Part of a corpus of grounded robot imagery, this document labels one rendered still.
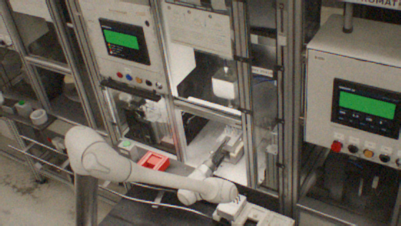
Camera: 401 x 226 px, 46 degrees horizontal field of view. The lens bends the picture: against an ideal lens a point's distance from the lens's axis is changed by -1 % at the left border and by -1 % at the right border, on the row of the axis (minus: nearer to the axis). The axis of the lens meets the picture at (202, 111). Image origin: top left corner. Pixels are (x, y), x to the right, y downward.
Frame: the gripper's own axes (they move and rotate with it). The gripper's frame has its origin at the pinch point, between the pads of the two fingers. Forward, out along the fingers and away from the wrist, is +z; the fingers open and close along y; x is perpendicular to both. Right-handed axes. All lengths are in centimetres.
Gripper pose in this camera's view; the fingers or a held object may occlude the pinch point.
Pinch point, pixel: (225, 144)
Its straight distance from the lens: 249.2
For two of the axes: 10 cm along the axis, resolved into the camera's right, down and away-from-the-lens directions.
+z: 5.2, -5.9, 6.2
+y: -1.1, -7.7, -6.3
